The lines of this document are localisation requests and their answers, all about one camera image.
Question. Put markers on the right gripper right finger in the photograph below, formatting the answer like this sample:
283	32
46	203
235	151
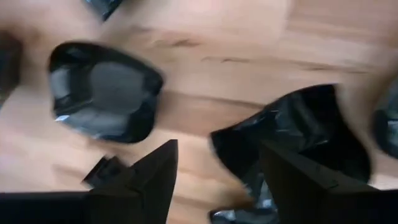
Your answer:
304	202

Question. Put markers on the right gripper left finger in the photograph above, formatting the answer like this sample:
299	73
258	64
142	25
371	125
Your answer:
149	193

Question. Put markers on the wavy square black plate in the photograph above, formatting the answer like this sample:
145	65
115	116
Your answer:
388	124
304	124

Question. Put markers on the oval black plate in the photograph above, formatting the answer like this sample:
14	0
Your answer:
105	93

